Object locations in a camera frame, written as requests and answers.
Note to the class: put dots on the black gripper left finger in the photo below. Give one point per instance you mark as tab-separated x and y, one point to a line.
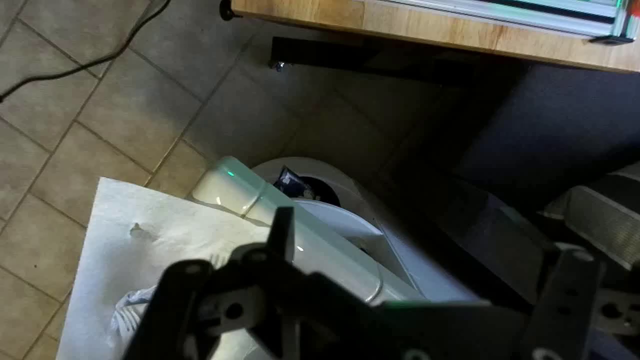
180	292

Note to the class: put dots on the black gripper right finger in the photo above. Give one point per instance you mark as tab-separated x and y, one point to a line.
563	300

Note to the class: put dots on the crumpled white tissue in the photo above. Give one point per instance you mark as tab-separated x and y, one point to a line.
133	312

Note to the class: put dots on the white paper towel roll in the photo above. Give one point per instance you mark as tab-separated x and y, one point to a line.
312	247

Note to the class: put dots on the dark blue sofa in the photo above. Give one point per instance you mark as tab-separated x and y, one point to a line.
533	132

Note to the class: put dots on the aluminium rail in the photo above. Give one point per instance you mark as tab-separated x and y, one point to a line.
533	14

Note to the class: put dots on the black table frame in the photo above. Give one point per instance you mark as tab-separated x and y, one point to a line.
353	56

